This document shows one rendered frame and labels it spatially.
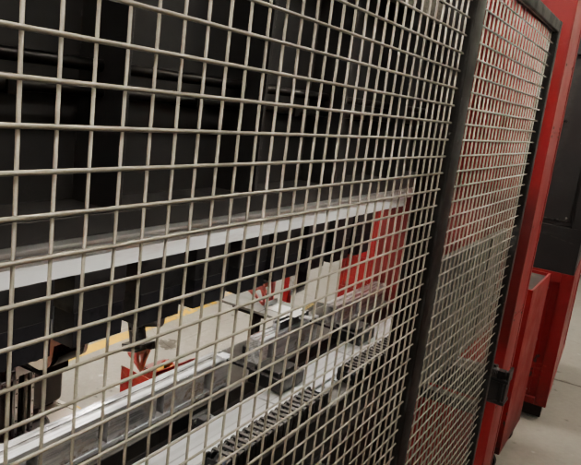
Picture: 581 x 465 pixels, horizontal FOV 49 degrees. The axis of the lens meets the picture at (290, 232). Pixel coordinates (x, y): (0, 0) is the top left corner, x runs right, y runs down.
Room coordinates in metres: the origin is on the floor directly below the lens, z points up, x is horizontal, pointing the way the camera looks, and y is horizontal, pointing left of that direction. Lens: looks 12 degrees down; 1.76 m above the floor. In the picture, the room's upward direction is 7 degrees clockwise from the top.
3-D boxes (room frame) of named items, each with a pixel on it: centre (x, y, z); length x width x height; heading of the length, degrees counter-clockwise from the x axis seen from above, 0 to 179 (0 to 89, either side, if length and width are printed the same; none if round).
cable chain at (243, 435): (1.35, -0.02, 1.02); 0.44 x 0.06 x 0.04; 150
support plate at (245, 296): (2.29, 0.08, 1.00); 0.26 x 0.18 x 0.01; 60
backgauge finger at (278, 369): (1.71, 0.05, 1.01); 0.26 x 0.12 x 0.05; 60
